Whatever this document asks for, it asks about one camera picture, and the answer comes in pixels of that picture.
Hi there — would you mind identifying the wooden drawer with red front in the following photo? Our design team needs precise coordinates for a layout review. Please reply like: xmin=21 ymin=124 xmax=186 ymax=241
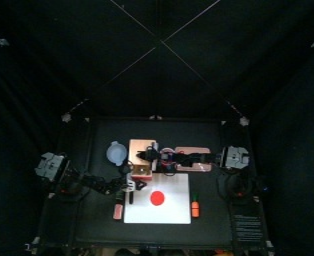
xmin=130 ymin=164 xmax=154 ymax=182

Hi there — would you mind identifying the wooden drawer box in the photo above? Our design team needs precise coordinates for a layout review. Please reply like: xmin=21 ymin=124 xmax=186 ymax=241
xmin=128 ymin=139 xmax=158 ymax=167

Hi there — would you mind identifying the flat red dough disc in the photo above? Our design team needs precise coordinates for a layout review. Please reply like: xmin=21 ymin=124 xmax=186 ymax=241
xmin=149 ymin=190 xmax=166 ymax=207

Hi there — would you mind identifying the light blue plastic bowl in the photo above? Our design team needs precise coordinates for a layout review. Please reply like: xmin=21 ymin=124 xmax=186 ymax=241
xmin=105 ymin=140 xmax=129 ymax=167

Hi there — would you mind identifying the small pink block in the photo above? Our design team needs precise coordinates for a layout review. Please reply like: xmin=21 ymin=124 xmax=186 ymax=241
xmin=112 ymin=203 xmax=124 ymax=221

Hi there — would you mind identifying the white cutting board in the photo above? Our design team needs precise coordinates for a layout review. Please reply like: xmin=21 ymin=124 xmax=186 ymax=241
xmin=122 ymin=172 xmax=192 ymax=225

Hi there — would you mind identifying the red pink tool container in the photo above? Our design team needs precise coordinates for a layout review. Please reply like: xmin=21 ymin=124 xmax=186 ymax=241
xmin=174 ymin=146 xmax=212 ymax=173

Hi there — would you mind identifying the orange toy carrot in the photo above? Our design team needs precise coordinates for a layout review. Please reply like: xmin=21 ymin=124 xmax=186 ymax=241
xmin=190 ymin=193 xmax=201 ymax=219

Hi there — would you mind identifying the white text label sticker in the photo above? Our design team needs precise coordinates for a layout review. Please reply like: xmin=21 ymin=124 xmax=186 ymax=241
xmin=233 ymin=213 xmax=264 ymax=243

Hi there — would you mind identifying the thin white frame cord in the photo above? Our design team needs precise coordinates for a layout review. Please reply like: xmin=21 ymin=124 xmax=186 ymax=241
xmin=66 ymin=0 xmax=221 ymax=115
xmin=108 ymin=0 xmax=245 ymax=118

